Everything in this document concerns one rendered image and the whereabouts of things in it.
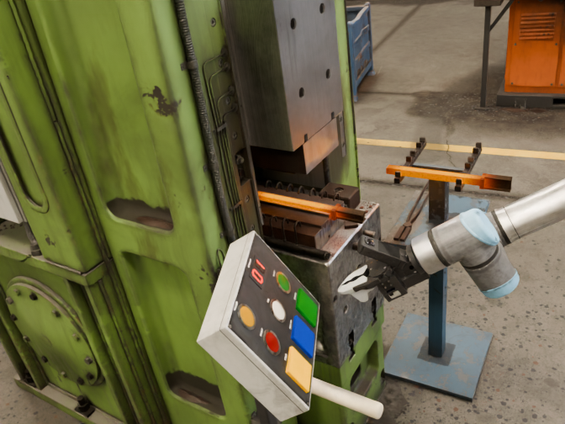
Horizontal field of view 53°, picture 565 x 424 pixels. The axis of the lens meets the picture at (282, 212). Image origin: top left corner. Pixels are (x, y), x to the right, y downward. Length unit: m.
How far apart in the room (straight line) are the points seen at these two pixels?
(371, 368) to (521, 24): 3.32
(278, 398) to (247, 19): 0.89
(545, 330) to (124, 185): 1.99
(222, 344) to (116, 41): 0.78
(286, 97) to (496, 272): 0.66
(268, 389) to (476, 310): 1.84
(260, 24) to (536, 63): 3.82
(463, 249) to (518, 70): 3.91
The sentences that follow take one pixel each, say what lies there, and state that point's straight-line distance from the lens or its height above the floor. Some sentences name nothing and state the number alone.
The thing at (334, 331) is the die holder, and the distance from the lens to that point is 1.88.
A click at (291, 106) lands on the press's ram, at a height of 1.41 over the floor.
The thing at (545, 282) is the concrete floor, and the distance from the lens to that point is 3.15.
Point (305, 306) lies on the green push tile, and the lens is 1.41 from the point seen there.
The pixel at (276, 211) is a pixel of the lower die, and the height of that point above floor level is 0.99.
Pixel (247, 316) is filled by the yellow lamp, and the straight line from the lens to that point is 1.19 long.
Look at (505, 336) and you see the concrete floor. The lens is 2.82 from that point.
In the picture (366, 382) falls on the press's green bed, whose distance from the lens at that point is 2.38.
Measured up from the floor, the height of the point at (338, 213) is 1.00.
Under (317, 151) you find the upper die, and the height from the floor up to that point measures 1.23.
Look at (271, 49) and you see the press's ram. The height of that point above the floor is 1.57.
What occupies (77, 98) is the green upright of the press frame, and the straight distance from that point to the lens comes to 1.65.
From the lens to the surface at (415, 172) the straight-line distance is 2.00.
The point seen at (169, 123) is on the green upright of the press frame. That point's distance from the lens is 1.38.
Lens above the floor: 1.94
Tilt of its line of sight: 31 degrees down
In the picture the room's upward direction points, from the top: 9 degrees counter-clockwise
